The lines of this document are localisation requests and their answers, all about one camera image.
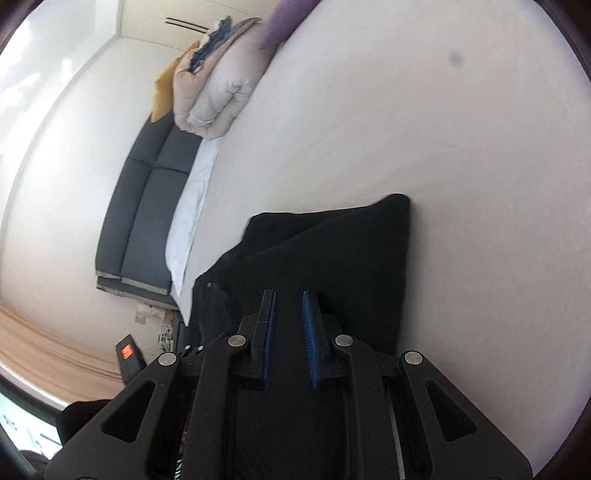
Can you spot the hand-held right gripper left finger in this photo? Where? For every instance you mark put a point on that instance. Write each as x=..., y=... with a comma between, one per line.
x=270, y=332

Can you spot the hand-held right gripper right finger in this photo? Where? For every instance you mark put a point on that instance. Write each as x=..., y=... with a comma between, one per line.
x=308, y=332

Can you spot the black pants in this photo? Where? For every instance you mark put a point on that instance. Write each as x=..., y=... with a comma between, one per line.
x=332, y=249

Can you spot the black device orange display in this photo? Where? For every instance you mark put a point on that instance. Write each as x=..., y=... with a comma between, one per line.
x=129, y=357

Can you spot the dark grey padded headboard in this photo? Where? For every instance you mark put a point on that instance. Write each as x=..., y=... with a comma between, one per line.
x=143, y=207

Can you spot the folded beige duvet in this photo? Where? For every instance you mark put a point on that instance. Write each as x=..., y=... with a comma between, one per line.
x=221, y=87

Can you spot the yellow pillow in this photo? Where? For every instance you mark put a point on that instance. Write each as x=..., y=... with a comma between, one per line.
x=164, y=90

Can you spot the purple pillow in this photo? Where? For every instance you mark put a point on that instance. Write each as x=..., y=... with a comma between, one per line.
x=281, y=23

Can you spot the white wardrobe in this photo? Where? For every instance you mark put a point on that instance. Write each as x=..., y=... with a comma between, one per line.
x=184, y=21

